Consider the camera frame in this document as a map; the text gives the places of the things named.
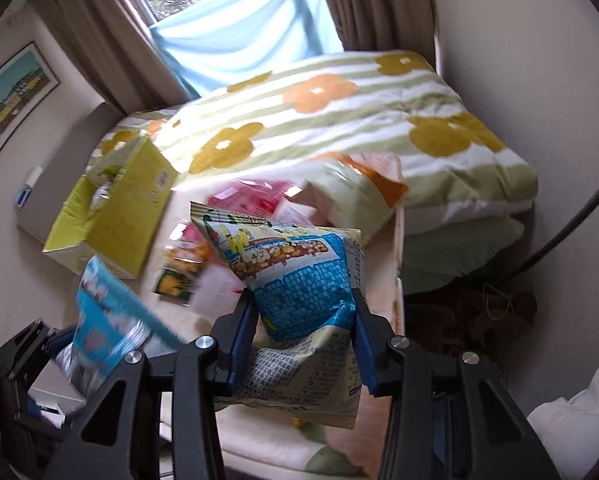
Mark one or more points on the blue cream snack bag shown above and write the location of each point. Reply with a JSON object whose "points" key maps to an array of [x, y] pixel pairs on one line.
{"points": [[299, 280]]}

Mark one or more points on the pink white snack packet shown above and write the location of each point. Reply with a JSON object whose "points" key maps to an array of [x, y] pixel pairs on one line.
{"points": [[217, 290]]}

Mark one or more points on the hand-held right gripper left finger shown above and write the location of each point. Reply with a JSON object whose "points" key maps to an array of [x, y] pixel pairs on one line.
{"points": [[238, 345]]}

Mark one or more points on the green pillow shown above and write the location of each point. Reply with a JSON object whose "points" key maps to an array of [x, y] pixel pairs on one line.
{"points": [[459, 250]]}

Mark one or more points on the pale green orange snack bag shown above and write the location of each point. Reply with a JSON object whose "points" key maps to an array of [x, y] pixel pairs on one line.
{"points": [[354, 190]]}

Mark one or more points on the beige curtain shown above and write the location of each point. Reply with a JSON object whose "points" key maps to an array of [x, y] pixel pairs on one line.
{"points": [[114, 50], [374, 0]]}

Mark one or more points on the light blue window cloth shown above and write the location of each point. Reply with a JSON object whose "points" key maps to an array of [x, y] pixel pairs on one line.
{"points": [[239, 35]]}

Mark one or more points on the dark green candy packet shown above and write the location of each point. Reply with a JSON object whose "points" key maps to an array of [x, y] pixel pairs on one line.
{"points": [[174, 287]]}

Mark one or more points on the floral striped blanket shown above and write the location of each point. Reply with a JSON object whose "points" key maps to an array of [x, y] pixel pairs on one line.
{"points": [[359, 125]]}

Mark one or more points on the framed wall picture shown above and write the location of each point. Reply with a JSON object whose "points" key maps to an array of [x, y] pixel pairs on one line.
{"points": [[14, 95]]}

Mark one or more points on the cream bed pad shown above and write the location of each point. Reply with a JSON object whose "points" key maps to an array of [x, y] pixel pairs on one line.
{"points": [[274, 445]]}

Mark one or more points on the blue white snack bag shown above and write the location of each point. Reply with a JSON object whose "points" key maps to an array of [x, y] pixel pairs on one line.
{"points": [[104, 325]]}

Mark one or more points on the orange red snack packet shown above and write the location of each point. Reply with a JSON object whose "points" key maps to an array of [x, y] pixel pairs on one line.
{"points": [[187, 255]]}

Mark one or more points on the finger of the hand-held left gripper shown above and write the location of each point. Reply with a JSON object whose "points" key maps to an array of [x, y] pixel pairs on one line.
{"points": [[34, 342]]}

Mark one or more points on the yellow-green cardboard box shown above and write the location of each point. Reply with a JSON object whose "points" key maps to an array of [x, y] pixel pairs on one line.
{"points": [[114, 220]]}

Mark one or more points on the white cloth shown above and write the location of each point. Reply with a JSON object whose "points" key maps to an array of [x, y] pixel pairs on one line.
{"points": [[574, 430]]}

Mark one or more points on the grey headboard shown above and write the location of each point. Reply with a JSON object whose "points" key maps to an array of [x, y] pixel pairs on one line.
{"points": [[64, 160]]}

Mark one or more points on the small blue packet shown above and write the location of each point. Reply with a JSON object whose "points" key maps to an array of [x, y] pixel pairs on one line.
{"points": [[23, 196]]}

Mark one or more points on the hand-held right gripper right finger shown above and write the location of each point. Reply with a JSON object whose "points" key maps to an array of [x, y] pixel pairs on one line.
{"points": [[365, 355]]}

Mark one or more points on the small white box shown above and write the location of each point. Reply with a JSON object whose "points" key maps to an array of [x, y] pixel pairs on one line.
{"points": [[34, 175]]}

